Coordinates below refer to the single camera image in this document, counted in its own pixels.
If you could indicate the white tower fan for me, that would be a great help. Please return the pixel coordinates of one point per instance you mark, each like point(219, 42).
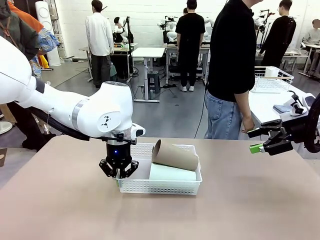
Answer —
point(51, 50)

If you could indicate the white perforated plastic basket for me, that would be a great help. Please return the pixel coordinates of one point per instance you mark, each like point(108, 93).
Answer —
point(160, 187)

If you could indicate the white cup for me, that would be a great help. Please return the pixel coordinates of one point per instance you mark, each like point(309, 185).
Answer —
point(272, 72)

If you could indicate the white standing desk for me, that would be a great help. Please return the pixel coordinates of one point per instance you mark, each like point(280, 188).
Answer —
point(147, 52)

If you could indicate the person in black polo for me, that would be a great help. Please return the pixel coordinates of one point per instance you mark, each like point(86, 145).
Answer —
point(230, 50)

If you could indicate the person's right forearm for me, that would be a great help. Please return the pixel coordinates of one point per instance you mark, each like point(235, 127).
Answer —
point(243, 105)

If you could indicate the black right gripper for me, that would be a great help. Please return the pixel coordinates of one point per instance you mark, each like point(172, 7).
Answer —
point(297, 130)

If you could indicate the person's right hand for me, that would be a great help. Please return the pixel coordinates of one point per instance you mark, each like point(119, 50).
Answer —
point(248, 125)

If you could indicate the grey plastic stool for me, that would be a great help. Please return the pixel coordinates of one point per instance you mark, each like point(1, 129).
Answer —
point(153, 80)

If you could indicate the white side table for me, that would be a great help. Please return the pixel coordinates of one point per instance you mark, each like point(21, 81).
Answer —
point(262, 105)

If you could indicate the person in green jacket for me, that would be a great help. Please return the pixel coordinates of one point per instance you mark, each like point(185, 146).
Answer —
point(15, 37)

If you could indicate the robot station desk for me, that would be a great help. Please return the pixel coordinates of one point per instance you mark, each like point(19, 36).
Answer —
point(170, 47)

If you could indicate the pale green cup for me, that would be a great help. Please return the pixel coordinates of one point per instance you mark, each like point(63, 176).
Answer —
point(170, 175)

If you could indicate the brown cup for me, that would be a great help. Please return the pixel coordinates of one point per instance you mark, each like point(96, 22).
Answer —
point(175, 156)

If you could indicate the brown wooden board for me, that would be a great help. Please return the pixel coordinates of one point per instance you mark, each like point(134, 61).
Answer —
point(3, 157)

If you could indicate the white round stand base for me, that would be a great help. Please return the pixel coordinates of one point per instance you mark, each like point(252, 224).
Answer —
point(5, 127)

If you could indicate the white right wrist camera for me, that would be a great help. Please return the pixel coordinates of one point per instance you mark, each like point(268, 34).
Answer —
point(287, 116)

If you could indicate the wooden top work desk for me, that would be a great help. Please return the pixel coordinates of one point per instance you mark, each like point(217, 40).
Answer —
point(122, 49)

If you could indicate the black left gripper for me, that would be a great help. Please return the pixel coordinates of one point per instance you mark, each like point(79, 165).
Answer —
point(118, 152)

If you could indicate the person in black t-shirt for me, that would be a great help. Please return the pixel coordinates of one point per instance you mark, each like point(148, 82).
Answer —
point(190, 35)

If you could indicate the black camera stand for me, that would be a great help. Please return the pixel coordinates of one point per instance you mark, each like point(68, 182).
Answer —
point(129, 32)

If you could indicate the blue cloth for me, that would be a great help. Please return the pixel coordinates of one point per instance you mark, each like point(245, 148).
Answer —
point(281, 108)

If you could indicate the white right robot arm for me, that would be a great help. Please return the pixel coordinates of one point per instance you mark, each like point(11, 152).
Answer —
point(318, 135)

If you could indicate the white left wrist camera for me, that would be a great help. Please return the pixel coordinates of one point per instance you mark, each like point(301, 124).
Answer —
point(138, 130)

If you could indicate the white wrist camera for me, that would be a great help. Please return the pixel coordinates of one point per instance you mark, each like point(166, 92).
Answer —
point(138, 130)
point(287, 116)

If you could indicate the person in white shirt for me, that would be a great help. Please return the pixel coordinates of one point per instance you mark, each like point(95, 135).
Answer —
point(100, 32)

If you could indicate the person in orange top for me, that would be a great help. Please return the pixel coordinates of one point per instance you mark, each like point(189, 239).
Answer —
point(46, 40)

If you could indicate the yellow floor sign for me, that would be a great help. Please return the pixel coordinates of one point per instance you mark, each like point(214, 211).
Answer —
point(45, 62)

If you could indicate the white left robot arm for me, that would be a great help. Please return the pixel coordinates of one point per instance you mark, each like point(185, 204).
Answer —
point(100, 112)

